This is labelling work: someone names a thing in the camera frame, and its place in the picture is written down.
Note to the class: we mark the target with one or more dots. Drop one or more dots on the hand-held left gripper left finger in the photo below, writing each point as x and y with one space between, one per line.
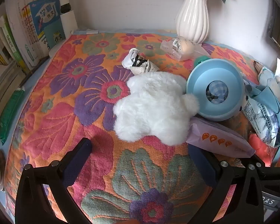
72 171

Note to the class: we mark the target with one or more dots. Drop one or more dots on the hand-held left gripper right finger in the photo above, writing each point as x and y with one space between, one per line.
206 166

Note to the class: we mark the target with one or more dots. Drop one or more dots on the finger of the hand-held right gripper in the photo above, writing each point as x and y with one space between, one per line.
275 177

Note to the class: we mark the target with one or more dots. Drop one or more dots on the purple packet with paw prints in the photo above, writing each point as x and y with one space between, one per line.
214 135

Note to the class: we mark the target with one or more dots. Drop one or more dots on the white plush toy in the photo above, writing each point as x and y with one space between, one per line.
151 105

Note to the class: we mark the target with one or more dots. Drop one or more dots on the blue round container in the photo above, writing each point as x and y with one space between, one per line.
200 84

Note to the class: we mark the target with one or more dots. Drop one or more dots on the white sock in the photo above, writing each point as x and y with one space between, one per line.
129 57

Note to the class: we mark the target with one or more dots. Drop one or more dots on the floral orange blanket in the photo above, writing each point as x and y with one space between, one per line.
60 121

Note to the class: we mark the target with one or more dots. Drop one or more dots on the printed clear plastic bag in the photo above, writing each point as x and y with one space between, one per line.
259 114

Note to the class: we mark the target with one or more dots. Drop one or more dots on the green packet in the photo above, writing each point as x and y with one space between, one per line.
9 114

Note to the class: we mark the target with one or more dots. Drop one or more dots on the small teal toy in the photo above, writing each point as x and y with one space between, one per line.
198 60

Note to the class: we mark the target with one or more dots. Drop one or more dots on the clear bag with beige egg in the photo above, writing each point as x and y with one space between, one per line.
184 47

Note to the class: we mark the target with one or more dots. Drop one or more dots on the white ribbed vase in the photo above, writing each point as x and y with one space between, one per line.
192 16

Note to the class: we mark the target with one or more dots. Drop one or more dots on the row of books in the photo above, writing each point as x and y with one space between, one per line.
18 28

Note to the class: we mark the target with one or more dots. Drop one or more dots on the black television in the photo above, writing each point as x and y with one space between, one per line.
278 23

